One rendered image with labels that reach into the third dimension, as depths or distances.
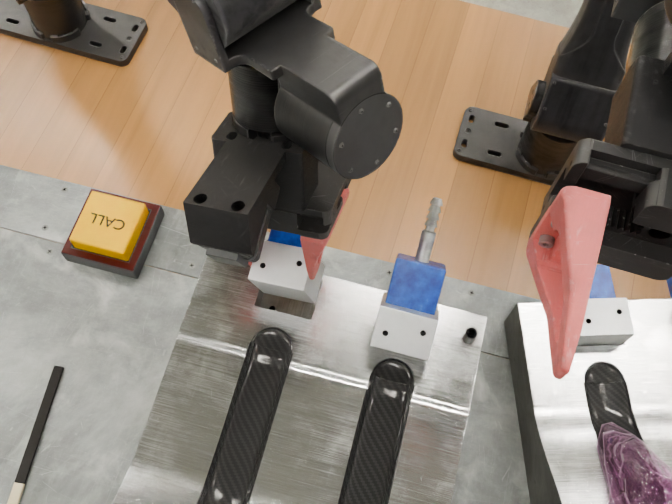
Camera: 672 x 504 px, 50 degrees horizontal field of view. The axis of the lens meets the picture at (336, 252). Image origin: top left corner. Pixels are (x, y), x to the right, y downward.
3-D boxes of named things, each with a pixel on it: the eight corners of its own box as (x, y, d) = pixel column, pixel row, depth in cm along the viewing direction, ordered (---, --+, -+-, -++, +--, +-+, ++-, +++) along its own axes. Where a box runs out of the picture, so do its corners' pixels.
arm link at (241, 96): (341, 133, 51) (341, 42, 46) (276, 164, 48) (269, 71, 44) (281, 94, 55) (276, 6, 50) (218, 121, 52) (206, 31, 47)
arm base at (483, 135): (656, 168, 73) (664, 114, 76) (463, 116, 75) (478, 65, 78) (626, 206, 80) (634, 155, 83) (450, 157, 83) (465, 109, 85)
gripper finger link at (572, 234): (715, 393, 28) (738, 186, 31) (530, 338, 28) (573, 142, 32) (643, 424, 34) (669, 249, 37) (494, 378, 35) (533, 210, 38)
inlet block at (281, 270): (299, 160, 69) (286, 136, 64) (350, 169, 68) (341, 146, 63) (263, 293, 66) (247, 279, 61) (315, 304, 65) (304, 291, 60)
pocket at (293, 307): (271, 276, 70) (269, 260, 67) (324, 289, 69) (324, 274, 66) (257, 319, 68) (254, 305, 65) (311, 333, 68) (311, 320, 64)
